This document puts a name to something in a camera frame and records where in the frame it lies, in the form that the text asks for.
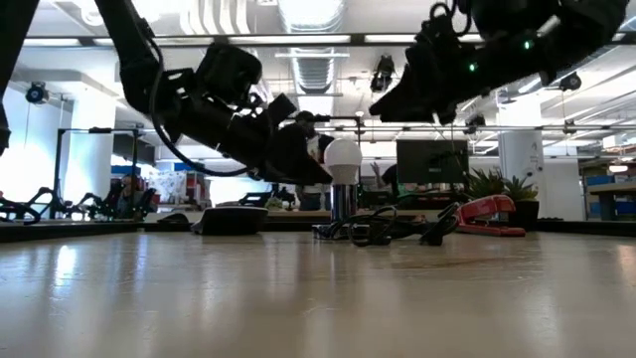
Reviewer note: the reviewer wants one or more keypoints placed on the blue storage bin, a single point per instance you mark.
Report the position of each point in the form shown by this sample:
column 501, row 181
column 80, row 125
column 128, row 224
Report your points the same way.
column 189, row 167

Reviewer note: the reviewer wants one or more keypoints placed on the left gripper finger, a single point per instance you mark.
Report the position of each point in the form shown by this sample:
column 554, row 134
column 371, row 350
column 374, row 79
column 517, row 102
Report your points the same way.
column 298, row 159

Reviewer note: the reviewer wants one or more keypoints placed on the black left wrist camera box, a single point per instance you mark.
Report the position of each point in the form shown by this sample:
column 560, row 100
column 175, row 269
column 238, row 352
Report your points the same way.
column 228, row 72

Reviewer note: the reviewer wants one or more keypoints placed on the black ceiling-hung camera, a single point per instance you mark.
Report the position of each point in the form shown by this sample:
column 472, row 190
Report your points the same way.
column 383, row 69
column 37, row 93
column 570, row 82
column 475, row 122

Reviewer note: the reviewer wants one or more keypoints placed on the black monitor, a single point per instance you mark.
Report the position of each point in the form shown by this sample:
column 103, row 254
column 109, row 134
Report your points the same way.
column 432, row 161

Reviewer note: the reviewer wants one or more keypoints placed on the white lightbulb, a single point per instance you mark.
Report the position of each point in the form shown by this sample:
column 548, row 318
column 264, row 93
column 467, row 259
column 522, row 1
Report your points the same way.
column 343, row 154

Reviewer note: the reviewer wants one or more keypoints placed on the black aluminium table frame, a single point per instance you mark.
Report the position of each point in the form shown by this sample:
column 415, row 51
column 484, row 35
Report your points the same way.
column 74, row 230

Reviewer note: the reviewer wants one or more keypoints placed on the person with raised hand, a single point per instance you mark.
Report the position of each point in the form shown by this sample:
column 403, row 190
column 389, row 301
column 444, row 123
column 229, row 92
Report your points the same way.
column 390, row 176

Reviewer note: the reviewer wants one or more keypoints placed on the standing person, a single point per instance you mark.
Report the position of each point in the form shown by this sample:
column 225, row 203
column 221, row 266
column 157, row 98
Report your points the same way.
column 310, row 196

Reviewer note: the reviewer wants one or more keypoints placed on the black rig post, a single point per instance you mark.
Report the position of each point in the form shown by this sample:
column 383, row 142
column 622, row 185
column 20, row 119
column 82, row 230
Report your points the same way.
column 12, row 40

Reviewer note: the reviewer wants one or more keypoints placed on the red stapler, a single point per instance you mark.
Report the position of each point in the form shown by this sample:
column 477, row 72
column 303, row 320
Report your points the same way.
column 489, row 206

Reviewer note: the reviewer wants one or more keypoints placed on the wooden background table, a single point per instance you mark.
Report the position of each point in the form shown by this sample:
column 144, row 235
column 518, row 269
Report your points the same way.
column 611, row 188

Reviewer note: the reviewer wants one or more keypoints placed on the silver calculator with dark keys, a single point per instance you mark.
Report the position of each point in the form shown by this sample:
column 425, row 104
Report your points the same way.
column 231, row 221

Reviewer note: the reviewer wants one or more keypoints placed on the chrome lamp socket base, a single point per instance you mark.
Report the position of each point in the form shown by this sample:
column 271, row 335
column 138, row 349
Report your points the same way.
column 343, row 204

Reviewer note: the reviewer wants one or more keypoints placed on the small potted succulent plant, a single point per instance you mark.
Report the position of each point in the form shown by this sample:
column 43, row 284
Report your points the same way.
column 524, row 211

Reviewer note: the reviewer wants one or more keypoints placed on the seated person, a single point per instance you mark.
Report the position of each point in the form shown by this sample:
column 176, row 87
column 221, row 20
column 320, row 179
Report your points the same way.
column 130, row 191

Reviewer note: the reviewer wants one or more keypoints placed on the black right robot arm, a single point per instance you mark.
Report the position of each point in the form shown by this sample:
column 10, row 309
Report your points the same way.
column 571, row 30

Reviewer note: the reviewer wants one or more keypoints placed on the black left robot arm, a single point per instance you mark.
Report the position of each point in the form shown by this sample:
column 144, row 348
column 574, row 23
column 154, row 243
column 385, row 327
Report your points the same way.
column 134, row 74

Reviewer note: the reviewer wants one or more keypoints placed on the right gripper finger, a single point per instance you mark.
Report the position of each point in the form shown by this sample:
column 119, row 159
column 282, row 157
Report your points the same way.
column 446, row 109
column 407, row 102

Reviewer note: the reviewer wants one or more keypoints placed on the black background robot arms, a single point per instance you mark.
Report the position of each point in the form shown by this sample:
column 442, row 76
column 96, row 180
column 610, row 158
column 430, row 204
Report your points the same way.
column 15, row 211

